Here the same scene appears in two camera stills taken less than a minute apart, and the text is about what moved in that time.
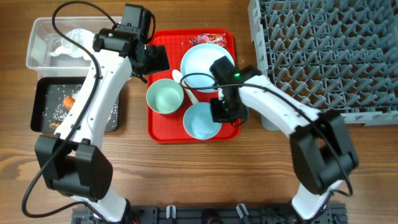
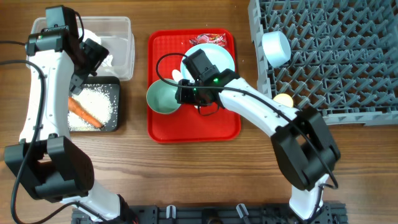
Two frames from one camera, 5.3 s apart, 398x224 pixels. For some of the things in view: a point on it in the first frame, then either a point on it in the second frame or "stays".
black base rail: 216,213 stays
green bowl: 165,96 stays
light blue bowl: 198,121 to 277,48
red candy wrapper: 217,38 stays
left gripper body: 153,61 to 92,58
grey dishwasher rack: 331,55 stays
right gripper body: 223,110 to 191,96
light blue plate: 198,60 stays
